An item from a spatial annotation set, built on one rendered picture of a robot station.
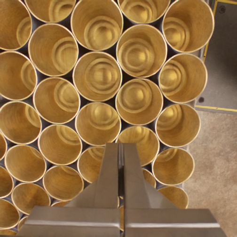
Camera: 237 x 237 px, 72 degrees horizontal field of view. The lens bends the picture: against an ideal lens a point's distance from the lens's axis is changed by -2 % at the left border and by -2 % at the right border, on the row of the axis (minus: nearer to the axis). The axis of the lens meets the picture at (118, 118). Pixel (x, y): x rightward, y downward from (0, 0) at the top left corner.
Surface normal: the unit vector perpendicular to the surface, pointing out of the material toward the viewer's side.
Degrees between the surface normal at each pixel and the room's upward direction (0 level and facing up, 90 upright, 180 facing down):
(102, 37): 2
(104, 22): 2
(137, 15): 2
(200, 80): 90
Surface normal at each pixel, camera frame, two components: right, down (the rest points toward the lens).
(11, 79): 0.99, -0.12
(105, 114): 0.00, 0.25
